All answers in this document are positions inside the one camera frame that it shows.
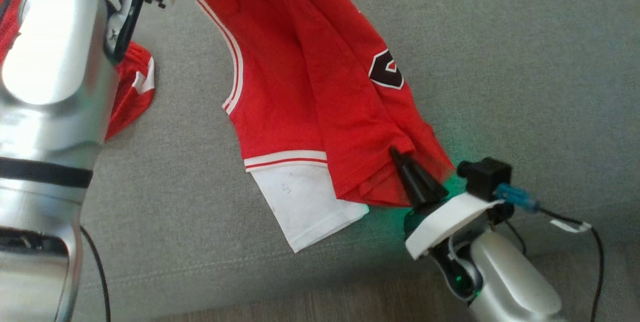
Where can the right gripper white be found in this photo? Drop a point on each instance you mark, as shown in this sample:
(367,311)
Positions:
(445,222)

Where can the red white-trimmed shorts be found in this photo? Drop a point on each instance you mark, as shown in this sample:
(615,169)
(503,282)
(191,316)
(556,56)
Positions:
(130,107)

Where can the red white basketball jersey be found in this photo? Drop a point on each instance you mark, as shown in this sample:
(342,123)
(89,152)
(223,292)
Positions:
(300,87)

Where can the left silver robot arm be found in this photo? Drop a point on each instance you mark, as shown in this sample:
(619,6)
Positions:
(50,62)

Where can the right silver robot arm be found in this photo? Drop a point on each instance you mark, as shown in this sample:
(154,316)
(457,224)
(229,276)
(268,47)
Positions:
(510,282)

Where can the grey fabric sofa seat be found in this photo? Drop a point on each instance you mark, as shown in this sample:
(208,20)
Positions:
(500,37)

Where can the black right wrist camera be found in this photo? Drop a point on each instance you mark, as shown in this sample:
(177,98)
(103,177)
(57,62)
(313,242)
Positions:
(485,177)

